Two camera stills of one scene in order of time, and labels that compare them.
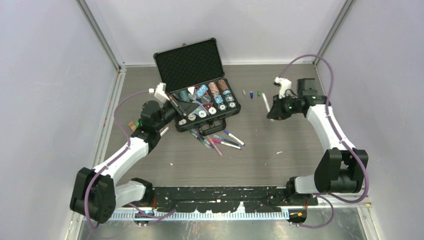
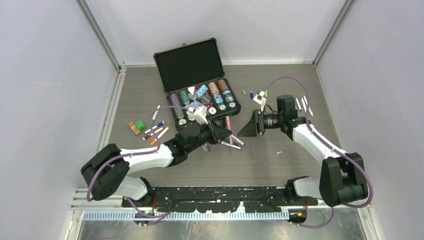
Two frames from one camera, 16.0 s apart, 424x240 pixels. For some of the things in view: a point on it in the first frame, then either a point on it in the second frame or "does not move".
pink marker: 214,145 -> 228,127
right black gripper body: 285,107 -> 263,113
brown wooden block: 132,126 does not move
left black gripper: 182,108 -> 216,133
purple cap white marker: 234,137 does not move
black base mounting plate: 223,199 does not move
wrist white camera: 160,93 -> 200,114
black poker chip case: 192,75 does not move
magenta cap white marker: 229,144 does not move
